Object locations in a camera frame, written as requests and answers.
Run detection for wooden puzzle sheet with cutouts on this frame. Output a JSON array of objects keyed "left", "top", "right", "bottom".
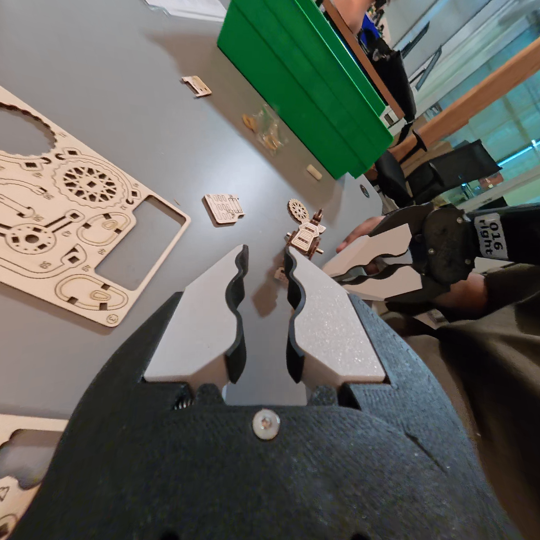
[{"left": 0, "top": 413, "right": 70, "bottom": 538}]

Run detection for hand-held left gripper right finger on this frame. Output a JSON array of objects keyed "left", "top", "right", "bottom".
[{"left": 285, "top": 247, "right": 386, "bottom": 386}]

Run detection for clear bag of rubber bands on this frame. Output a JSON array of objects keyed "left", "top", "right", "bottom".
[{"left": 242, "top": 105, "right": 289, "bottom": 155}]

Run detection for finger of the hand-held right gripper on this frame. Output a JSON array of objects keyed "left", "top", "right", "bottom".
[
  {"left": 323, "top": 224, "right": 412, "bottom": 279},
  {"left": 337, "top": 264, "right": 424, "bottom": 301}
]

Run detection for white paper sheet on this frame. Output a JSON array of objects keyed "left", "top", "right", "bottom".
[{"left": 143, "top": 0, "right": 231, "bottom": 23}]

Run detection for large wooden puzzle sheet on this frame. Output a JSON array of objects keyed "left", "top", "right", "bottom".
[{"left": 0, "top": 86, "right": 191, "bottom": 329}]

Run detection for wooden edged table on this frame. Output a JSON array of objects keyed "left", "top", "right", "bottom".
[{"left": 323, "top": 0, "right": 406, "bottom": 123}]

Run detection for green plastic box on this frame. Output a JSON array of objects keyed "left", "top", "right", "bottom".
[{"left": 217, "top": 0, "right": 394, "bottom": 180}]

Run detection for person's right hand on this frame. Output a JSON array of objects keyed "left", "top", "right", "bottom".
[{"left": 337, "top": 216, "right": 386, "bottom": 254}]

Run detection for small rectangular wooden puzzle sheet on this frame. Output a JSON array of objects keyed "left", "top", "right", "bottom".
[{"left": 202, "top": 193, "right": 246, "bottom": 226}]

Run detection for long wooden counter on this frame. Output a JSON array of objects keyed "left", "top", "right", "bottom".
[{"left": 388, "top": 37, "right": 540, "bottom": 158}]

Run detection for black chair with jacket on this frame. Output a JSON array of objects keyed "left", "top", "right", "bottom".
[{"left": 366, "top": 37, "right": 428, "bottom": 152}]

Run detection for grey desk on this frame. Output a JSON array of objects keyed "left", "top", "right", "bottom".
[{"left": 0, "top": 0, "right": 384, "bottom": 422}]

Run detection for small wooden puzzle model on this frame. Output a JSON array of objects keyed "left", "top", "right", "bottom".
[{"left": 283, "top": 198, "right": 327, "bottom": 260}]

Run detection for person's dark olive clothing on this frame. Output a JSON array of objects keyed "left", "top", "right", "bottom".
[{"left": 380, "top": 262, "right": 540, "bottom": 540}]

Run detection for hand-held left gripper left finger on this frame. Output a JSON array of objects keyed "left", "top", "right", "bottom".
[{"left": 143, "top": 244, "right": 249, "bottom": 384}]

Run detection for person's right forearm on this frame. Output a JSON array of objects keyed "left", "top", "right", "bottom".
[{"left": 436, "top": 273, "right": 487, "bottom": 311}]

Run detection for black office chair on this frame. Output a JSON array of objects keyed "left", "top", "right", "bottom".
[
  {"left": 375, "top": 150, "right": 413, "bottom": 208},
  {"left": 405, "top": 139, "right": 503, "bottom": 201}
]

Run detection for small notched wooden puzzle piece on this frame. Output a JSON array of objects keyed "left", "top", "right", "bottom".
[{"left": 182, "top": 75, "right": 212, "bottom": 98}]

